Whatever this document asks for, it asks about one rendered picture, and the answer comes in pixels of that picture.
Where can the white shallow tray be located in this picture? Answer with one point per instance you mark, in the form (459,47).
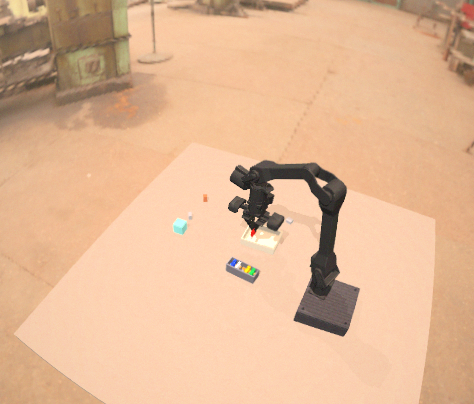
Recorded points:
(265,239)

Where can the light teal cube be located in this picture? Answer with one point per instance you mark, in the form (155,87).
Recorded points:
(180,226)

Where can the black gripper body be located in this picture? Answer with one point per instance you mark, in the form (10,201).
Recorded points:
(258,210)

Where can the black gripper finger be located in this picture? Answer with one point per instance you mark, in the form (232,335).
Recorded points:
(250,221)
(257,224)

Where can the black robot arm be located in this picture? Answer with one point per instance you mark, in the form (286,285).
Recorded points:
(323,265)

